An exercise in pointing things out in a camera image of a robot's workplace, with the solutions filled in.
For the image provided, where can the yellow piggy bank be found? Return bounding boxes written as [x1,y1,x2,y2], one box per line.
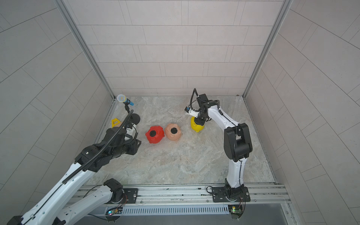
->
[190,117,204,133]

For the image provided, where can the black plug front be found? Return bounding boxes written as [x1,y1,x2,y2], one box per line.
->
[171,127,178,134]

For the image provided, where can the black plug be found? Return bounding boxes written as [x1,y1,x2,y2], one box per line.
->
[149,130,157,137]
[171,127,178,134]

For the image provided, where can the pink piggy bank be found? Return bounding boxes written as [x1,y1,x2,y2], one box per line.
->
[165,123,182,141]

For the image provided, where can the red piggy bank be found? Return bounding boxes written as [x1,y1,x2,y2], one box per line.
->
[145,126,165,144]

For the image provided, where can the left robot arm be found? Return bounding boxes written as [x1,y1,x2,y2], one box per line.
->
[8,125,141,225]

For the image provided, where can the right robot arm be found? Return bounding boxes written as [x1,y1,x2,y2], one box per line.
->
[185,89,253,203]

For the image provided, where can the toy microphone on stand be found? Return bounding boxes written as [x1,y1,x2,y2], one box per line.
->
[117,94,141,125]

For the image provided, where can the left circuit board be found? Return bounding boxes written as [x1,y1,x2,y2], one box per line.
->
[106,207,123,216]

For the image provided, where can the circuit board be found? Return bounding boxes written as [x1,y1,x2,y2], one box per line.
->
[228,204,244,220]
[106,207,123,216]

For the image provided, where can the right circuit board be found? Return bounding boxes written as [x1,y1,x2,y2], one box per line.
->
[228,204,244,220]

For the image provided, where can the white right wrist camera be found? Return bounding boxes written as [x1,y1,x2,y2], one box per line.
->
[185,107,199,118]

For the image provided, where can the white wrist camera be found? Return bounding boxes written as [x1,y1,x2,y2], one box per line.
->
[125,122,137,140]
[185,107,199,118]

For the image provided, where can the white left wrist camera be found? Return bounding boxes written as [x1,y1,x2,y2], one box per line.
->
[125,122,137,140]

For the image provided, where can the black corrugated cable right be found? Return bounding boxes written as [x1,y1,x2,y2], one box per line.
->
[189,88,199,110]

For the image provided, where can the black corrugated cable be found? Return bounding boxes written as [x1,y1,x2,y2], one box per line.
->
[189,88,199,110]
[61,109,135,185]

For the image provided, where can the black corrugated cable left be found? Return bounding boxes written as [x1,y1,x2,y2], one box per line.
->
[61,109,135,185]

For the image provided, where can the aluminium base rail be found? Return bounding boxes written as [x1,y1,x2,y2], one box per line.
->
[124,183,291,206]

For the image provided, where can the aluminium corner post right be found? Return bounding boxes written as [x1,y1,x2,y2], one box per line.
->
[242,0,294,98]

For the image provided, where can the aluminium corner post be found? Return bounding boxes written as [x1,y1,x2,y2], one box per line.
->
[242,0,294,98]
[54,0,115,99]

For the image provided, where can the aluminium corner post left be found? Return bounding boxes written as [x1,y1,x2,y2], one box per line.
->
[54,0,115,99]

